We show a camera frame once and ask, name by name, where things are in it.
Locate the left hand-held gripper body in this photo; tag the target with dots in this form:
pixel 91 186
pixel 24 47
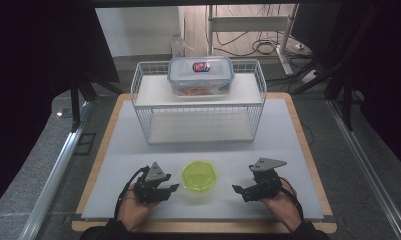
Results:
pixel 151 185

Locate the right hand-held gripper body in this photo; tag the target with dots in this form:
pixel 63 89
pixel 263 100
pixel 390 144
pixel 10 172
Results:
pixel 268 181

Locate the clear food storage box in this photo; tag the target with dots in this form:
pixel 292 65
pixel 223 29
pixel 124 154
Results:
pixel 201 75

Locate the person's left hand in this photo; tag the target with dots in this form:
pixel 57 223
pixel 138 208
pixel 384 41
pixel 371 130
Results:
pixel 134 210

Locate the person's right hand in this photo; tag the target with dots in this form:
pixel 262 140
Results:
pixel 283 208

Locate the yellow-green plastic bowl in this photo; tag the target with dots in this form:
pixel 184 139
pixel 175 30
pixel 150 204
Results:
pixel 199 176

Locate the wooden table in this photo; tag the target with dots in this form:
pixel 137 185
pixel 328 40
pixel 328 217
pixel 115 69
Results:
pixel 94 173

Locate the black metal stand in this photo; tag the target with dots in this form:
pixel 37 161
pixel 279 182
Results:
pixel 75 106

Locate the white power strip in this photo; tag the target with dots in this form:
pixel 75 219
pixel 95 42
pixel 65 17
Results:
pixel 309 76

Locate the dark curtain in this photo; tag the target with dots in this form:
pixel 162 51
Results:
pixel 31 66
pixel 381 66

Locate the aluminium rail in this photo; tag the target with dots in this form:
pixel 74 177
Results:
pixel 51 186
pixel 371 186

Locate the white desk frame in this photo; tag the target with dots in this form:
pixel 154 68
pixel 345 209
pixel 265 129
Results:
pixel 244 23

